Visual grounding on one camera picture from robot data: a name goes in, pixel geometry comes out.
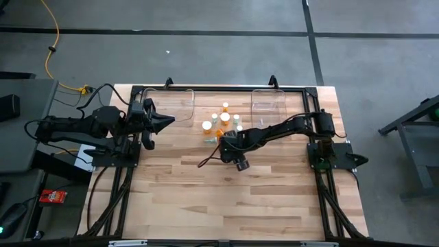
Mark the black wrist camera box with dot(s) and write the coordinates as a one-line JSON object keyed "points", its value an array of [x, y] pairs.
{"points": [[137, 107]]}

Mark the clear plastic bin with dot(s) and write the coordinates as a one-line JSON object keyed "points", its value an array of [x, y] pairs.
{"points": [[267, 103], [181, 99]]}

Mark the silver metal bracket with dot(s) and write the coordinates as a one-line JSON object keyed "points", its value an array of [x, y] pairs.
{"points": [[319, 244], [127, 243]]}

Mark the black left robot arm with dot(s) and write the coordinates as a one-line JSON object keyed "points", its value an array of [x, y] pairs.
{"points": [[68, 125]]}

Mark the dark grey low desk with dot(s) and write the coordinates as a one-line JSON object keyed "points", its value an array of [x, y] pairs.
{"points": [[20, 192]]}

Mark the white paper sheet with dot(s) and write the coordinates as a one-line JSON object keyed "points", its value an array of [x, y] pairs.
{"points": [[82, 161]]}

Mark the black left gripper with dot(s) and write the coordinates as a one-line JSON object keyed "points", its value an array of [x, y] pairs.
{"points": [[137, 120]]}

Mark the large orange medicine bottle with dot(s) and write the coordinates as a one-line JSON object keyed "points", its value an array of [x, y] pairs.
{"points": [[206, 126], [219, 132], [225, 117]]}

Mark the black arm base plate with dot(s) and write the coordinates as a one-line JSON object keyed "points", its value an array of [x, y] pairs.
{"points": [[103, 159], [343, 161]]}

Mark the black computer mouse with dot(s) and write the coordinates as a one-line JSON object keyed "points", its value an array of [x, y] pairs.
{"points": [[13, 217]]}

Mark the black speaker box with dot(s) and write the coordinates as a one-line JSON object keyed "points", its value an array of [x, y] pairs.
{"points": [[8, 108]]}

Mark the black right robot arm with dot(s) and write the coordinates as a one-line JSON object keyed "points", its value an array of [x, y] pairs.
{"points": [[274, 132]]}

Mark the black metal stand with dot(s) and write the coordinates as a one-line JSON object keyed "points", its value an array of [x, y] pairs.
{"points": [[416, 161]]}

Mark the black aluminium table frame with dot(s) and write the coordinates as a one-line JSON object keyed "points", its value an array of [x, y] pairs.
{"points": [[240, 89]]}

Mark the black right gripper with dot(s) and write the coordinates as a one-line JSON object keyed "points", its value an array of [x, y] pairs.
{"points": [[229, 147]]}

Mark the small orange medicine bottle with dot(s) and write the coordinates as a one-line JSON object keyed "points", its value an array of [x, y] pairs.
{"points": [[225, 105]]}

